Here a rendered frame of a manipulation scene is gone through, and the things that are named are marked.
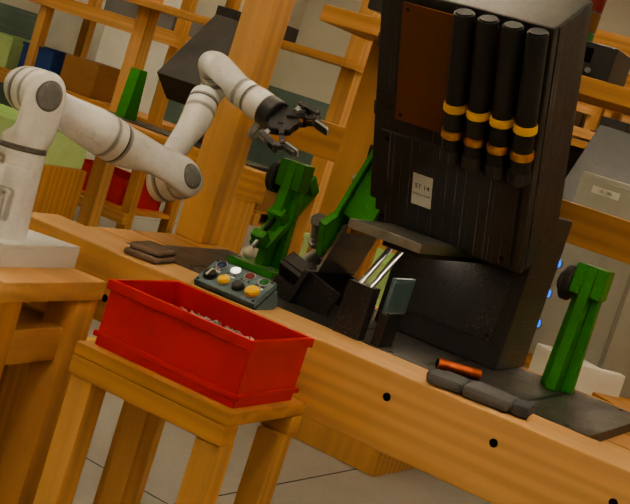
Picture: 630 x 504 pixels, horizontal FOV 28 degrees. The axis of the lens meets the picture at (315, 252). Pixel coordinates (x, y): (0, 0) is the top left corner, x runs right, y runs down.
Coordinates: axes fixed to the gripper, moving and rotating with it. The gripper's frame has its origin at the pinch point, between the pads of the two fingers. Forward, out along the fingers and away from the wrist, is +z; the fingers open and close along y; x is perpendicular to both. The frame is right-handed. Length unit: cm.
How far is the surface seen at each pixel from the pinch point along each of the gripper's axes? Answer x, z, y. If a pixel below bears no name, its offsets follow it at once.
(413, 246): -20, 45, -19
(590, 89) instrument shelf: -17, 43, 40
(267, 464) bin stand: -3, 51, -64
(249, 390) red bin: -23, 47, -63
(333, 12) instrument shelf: -7.1, -20.4, 28.3
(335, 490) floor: 206, -8, 22
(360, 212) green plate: -3.3, 23.3, -9.3
